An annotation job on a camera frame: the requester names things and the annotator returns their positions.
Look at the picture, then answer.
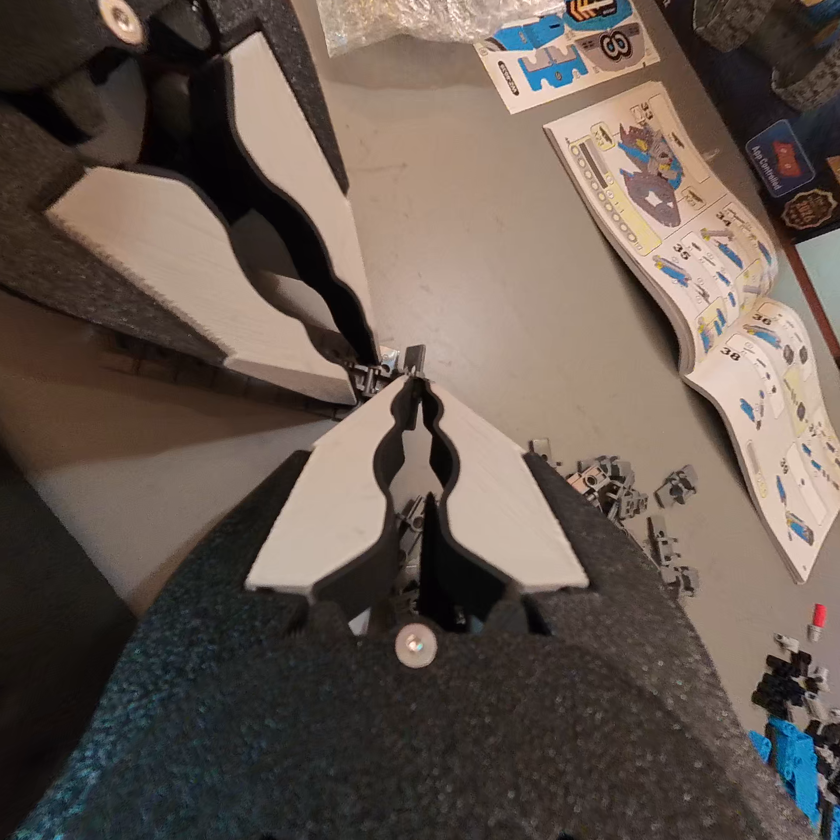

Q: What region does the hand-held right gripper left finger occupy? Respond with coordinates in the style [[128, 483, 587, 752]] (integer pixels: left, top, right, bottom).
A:
[[246, 379, 414, 599]]

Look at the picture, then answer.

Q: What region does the pile of grey track pieces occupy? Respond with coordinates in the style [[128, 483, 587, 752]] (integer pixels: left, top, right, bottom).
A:
[[392, 437, 701, 599]]

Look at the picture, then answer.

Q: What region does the building instruction booklet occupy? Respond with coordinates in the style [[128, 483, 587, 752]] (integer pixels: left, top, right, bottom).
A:
[[542, 80, 840, 586]]

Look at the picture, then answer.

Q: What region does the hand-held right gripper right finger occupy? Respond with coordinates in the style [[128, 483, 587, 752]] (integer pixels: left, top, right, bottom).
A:
[[423, 382, 591, 598]]

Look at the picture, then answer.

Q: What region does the blue building set box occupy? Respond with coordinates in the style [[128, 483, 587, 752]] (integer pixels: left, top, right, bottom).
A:
[[655, 0, 840, 245]]

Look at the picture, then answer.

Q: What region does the crumpled clear plastic bag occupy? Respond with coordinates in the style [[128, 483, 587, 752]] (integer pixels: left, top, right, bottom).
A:
[[315, 0, 501, 60]]

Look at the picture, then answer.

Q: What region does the grey desk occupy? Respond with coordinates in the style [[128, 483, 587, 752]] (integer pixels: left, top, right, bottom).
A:
[[0, 0, 840, 788]]

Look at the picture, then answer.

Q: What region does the blue sticker sheet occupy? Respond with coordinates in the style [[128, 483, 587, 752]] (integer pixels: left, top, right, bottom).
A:
[[472, 0, 662, 117]]

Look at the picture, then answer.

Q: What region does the grey toy track chain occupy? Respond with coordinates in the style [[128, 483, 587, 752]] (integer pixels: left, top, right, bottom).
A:
[[105, 331, 403, 422]]

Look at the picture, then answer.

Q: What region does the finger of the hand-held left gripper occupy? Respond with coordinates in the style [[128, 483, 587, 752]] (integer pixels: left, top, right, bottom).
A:
[[45, 164, 361, 405], [193, 29, 380, 361]]

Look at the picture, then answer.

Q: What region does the heap of blue black bricks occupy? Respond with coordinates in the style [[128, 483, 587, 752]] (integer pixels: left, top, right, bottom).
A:
[[747, 632, 840, 840]]

